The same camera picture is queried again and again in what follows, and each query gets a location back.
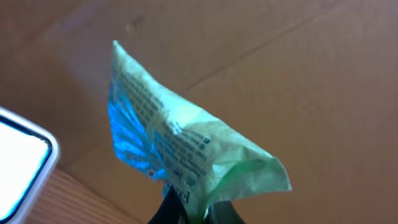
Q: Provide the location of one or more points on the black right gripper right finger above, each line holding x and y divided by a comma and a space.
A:
223, 213

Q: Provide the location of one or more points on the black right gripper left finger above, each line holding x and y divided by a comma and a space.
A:
171, 210

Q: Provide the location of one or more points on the teal snack bar wrapper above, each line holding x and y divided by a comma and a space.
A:
172, 140

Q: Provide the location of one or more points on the white barcode scanner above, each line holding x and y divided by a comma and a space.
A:
29, 154

